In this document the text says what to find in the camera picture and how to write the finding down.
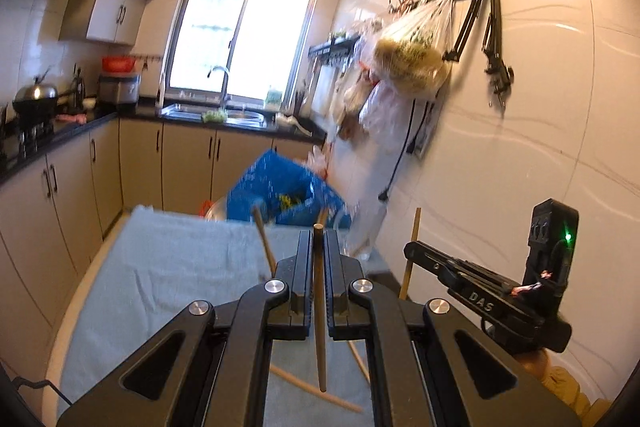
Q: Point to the red plastic basin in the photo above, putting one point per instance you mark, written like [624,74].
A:
[119,64]

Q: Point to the pink cloth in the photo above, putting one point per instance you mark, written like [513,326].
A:
[71,119]

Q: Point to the dark utensils in holder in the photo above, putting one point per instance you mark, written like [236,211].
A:
[298,103]

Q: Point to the silver rice cooker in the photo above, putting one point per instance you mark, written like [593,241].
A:
[119,89]

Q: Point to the blue plastic bag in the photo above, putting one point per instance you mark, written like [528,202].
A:
[280,184]

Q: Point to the silver metal basin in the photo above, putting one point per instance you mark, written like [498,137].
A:
[216,211]

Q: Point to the steel kitchen sink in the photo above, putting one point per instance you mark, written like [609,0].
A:
[190,111]

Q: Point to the white plastic bottle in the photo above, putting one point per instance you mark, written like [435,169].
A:
[162,92]

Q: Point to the green vegetables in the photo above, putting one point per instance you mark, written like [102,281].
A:
[214,116]

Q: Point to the white ladle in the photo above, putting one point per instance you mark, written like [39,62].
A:
[295,123]

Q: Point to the grey woven tablecloth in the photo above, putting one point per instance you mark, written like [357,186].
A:
[175,267]

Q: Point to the white hanging cutting board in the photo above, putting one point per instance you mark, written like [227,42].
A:
[325,92]

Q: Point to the chrome kitchen faucet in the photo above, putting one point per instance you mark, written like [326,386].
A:
[223,82]

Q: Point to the person's right hand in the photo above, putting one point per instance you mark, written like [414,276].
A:
[532,364]

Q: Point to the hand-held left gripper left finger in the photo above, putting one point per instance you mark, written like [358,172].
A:
[306,267]

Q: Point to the brown wooden chopstick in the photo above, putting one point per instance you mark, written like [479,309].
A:
[300,381]
[360,362]
[319,307]
[324,217]
[416,222]
[262,237]

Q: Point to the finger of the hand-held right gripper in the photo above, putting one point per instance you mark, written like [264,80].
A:
[430,257]

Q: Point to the green container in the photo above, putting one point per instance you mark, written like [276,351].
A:
[273,99]

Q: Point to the steel kettle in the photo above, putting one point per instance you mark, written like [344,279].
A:
[77,92]

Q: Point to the black gas stove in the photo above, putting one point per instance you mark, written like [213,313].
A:
[25,132]

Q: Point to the black wok with lid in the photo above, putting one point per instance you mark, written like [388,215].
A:
[35,94]

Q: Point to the black kitchen countertop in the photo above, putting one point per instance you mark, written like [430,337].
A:
[125,112]

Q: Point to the bag of yellow green produce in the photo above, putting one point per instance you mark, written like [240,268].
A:
[412,57]

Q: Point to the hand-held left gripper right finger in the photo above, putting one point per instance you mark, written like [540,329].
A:
[332,267]

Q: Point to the beige lower kitchen cabinets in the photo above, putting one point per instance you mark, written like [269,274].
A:
[135,167]

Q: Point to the kitchen window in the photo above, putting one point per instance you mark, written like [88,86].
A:
[240,22]

